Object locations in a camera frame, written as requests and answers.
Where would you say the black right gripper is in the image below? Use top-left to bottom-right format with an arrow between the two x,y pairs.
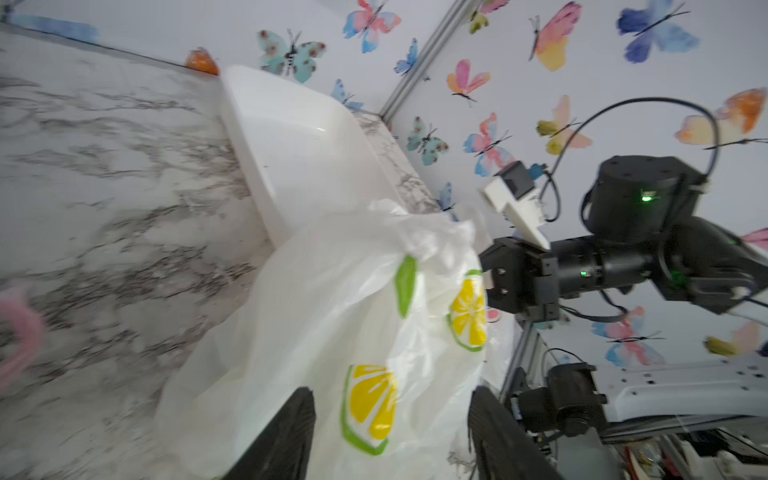
479,237 -> 567,323

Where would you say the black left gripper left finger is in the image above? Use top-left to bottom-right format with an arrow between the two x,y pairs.
222,387 -> 316,480

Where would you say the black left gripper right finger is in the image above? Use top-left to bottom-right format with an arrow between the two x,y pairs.
468,386 -> 562,480

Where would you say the lemon print plastic bag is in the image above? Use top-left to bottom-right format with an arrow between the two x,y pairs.
149,200 -> 487,479

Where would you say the pink plastic bag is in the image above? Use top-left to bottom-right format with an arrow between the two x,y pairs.
1,288 -> 45,390

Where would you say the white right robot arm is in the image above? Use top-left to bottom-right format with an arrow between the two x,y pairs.
480,156 -> 767,437

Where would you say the white rectangular tray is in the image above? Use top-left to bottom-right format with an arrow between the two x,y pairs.
220,65 -> 402,247

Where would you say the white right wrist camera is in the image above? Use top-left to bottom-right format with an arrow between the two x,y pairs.
481,162 -> 551,251

